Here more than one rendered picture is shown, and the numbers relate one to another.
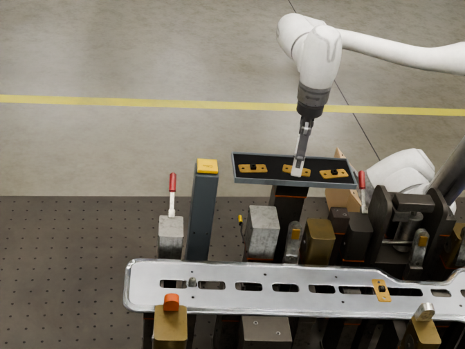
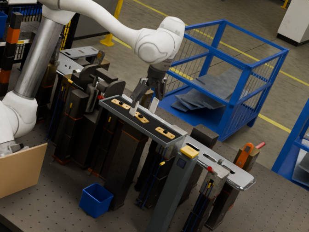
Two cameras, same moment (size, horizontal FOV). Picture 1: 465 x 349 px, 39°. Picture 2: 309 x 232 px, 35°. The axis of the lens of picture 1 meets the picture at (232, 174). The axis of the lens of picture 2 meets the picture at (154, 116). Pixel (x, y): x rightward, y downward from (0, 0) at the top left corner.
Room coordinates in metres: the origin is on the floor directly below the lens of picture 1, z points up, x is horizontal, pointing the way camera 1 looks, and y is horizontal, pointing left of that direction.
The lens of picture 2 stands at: (3.10, 0.92, 2.07)
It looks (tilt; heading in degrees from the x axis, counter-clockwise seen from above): 25 degrees down; 215
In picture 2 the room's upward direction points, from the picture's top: 21 degrees clockwise
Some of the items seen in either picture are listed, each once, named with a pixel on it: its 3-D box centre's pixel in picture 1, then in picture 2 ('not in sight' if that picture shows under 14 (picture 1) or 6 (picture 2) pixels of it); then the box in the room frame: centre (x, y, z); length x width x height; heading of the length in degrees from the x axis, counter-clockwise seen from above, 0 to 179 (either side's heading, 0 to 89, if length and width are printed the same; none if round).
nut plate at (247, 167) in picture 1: (252, 167); (165, 131); (1.59, -0.06, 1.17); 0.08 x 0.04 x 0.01; 105
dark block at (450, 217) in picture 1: (424, 262); (70, 111); (1.57, -0.65, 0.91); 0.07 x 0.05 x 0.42; 9
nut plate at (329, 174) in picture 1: (334, 172); (121, 103); (1.62, -0.30, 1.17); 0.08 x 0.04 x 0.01; 112
